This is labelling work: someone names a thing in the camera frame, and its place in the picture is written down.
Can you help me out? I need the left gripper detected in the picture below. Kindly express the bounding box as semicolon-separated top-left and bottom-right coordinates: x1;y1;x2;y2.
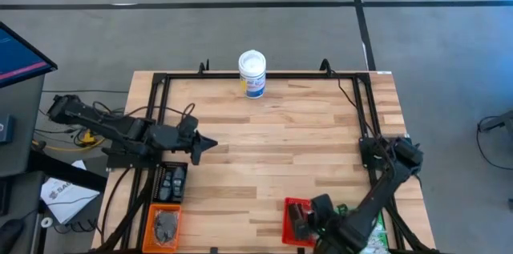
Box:
158;124;220;166

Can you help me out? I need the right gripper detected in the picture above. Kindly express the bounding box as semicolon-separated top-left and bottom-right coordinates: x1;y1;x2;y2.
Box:
289;192;345;243

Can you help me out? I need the red plastic basket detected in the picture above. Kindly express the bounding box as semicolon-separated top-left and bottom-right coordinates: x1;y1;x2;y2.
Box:
281;196;317;247

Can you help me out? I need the clear cotton swab pack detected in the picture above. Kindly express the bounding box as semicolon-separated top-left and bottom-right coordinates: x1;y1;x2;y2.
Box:
367;224;388;254

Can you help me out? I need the black plastic basket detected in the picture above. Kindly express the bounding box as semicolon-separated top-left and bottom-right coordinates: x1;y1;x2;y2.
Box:
151;160;188;204

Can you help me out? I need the disinfecting wipes canister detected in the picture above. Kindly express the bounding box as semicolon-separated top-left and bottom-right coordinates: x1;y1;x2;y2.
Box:
237;49;268;99

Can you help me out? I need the orange plastic basket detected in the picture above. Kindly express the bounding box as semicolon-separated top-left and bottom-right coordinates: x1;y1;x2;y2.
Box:
142;204;184;254

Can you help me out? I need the white printed booklet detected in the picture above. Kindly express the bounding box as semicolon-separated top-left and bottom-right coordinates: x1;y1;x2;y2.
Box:
39;160;101;225

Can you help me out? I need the grey desk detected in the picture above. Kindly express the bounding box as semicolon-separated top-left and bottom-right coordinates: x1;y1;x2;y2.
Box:
0;74;46;178

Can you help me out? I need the small black device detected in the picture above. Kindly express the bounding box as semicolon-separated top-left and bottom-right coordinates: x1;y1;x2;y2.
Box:
0;113;16;146

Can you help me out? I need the monitor with blue screen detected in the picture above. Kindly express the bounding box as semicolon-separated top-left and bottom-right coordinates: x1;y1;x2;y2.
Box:
0;20;59;89

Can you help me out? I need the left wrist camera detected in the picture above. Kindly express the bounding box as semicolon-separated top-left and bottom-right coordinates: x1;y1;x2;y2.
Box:
177;115;200;135

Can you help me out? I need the black cable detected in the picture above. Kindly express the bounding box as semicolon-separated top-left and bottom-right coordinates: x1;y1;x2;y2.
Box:
91;100;197;127
320;58;392;155

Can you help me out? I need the yellow cable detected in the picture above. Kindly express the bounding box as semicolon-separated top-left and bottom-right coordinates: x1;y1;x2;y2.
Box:
31;129;107;153

